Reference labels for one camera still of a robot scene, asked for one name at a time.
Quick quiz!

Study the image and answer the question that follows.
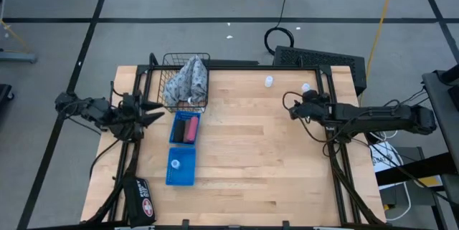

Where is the black perforated computer case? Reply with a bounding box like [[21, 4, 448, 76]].
[[273, 45, 368, 97]]

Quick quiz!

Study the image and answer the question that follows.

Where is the yellow cable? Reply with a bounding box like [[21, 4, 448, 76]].
[[359, 0, 399, 107]]

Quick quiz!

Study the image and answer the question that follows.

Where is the black beam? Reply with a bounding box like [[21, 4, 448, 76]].
[[375, 152, 459, 187]]

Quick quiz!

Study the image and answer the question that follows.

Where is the blue plastic basket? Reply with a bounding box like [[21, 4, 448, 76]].
[[169, 110, 202, 148], [165, 146, 197, 187]]

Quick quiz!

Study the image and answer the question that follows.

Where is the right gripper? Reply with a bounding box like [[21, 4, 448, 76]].
[[289, 90, 331, 120]]

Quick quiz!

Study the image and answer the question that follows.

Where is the grey floor stand base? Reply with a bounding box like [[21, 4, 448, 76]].
[[0, 50, 37, 64]]

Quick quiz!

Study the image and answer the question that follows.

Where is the black wire basket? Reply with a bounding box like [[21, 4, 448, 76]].
[[156, 52, 212, 114]]

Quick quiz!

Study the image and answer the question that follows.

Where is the black first aid pouch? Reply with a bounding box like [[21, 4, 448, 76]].
[[123, 176, 157, 229]]

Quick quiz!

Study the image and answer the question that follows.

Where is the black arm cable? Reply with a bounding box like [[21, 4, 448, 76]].
[[88, 138, 122, 180]]

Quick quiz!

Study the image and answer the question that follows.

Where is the yellow paper sheet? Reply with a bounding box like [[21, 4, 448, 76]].
[[415, 175, 445, 188]]

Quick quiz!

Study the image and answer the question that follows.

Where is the grey desk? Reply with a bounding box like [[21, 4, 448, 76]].
[[422, 64, 459, 173]]

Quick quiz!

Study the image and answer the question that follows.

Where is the black floor object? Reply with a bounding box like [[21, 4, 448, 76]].
[[0, 83, 15, 107]]

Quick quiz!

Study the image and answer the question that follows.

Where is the black metal rig frame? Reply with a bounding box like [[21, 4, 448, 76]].
[[80, 52, 387, 228]]

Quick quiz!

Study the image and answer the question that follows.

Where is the black coiled floor cable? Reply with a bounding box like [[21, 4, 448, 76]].
[[264, 0, 295, 56]]

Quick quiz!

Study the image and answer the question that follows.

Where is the pink bandage roll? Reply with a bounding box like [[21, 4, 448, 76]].
[[186, 115, 199, 143]]

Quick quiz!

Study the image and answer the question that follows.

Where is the white printed paper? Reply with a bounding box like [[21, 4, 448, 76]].
[[370, 140, 405, 176]]

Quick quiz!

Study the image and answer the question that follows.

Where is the white cable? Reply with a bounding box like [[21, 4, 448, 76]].
[[385, 181, 412, 223]]

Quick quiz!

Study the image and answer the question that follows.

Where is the black bandage roll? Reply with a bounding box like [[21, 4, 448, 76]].
[[173, 118, 186, 143]]

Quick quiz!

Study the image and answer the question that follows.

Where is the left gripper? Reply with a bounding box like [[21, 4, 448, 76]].
[[114, 92, 166, 142]]

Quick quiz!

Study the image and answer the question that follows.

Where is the grey patterned cloth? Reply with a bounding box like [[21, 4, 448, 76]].
[[163, 54, 209, 107]]

